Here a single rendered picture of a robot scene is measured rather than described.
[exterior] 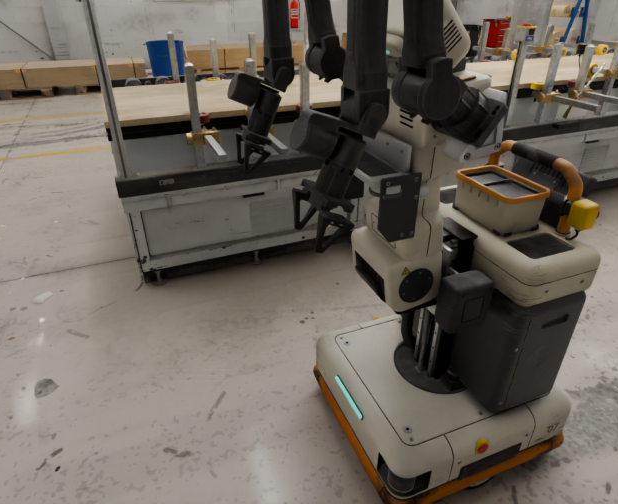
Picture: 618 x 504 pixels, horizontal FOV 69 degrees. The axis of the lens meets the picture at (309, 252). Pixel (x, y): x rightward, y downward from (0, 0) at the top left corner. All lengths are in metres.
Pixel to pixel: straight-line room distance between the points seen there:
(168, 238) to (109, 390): 0.84
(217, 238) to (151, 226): 0.35
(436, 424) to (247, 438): 0.68
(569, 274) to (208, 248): 1.79
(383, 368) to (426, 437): 0.28
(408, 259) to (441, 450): 0.57
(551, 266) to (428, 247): 0.30
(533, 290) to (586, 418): 0.93
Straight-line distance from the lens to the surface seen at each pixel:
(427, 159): 1.09
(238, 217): 2.51
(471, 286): 1.20
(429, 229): 1.14
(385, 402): 1.50
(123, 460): 1.81
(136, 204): 2.15
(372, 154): 1.14
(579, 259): 1.32
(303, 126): 0.76
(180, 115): 2.19
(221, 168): 2.09
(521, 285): 1.24
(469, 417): 1.52
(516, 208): 1.30
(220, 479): 1.69
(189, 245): 2.52
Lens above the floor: 1.39
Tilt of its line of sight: 30 degrees down
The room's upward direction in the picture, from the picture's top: straight up
